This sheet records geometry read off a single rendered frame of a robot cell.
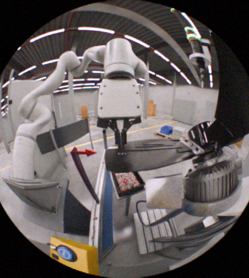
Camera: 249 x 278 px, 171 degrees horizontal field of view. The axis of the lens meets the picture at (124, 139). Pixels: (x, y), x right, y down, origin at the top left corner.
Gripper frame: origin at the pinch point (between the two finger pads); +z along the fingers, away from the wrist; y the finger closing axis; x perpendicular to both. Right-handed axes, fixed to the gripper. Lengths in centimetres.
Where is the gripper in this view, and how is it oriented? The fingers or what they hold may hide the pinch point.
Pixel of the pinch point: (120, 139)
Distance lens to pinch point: 20.6
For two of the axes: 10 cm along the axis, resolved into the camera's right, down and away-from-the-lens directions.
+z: 0.3, 9.9, 1.5
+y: 10.0, -0.4, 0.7
